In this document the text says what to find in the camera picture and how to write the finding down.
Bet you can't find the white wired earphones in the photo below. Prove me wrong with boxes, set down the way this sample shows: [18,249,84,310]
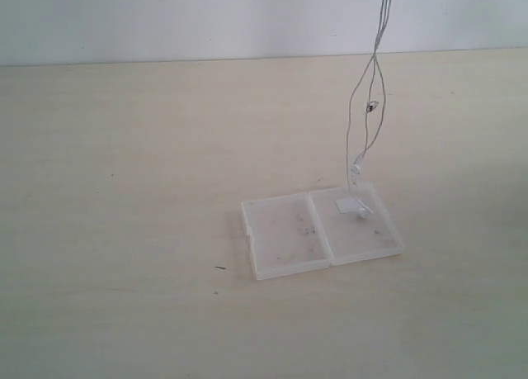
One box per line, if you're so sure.
[343,0,394,221]

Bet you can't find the clear plastic storage case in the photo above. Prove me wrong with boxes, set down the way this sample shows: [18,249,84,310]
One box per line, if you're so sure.
[241,183,405,280]

